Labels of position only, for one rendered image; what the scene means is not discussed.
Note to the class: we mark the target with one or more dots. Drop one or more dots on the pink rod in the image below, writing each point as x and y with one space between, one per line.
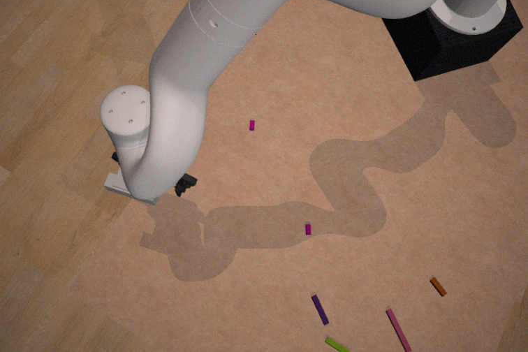
398 330

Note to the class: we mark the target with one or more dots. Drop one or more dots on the orange-brown rectangular bar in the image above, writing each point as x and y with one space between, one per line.
438 287

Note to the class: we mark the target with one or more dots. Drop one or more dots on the purple rod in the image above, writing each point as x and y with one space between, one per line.
320 310

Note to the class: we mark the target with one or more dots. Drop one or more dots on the lime green rod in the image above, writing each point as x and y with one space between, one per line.
336 345

